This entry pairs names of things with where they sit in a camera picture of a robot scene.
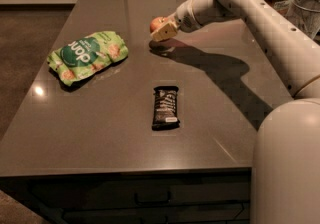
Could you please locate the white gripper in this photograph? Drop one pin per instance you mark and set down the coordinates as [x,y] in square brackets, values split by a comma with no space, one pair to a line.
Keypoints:
[184,18]

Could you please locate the red apple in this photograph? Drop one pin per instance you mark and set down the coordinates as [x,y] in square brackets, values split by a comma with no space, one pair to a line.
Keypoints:
[157,23]

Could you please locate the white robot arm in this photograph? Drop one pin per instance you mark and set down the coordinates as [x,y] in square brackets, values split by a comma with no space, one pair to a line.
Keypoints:
[285,183]

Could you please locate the green rice chip bag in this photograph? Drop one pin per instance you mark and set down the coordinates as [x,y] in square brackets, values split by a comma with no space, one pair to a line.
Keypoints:
[84,57]

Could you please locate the black snack bar wrapper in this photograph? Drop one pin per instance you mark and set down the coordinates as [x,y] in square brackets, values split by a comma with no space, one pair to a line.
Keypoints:
[165,108]

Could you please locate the clear glass cup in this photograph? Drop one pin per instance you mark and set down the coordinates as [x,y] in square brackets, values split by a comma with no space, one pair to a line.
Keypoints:
[305,15]

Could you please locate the dark drawer cabinet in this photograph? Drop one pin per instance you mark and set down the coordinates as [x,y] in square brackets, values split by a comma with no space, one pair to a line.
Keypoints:
[216,197]

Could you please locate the black drawer handle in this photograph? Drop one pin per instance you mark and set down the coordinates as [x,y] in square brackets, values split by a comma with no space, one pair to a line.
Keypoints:
[153,199]

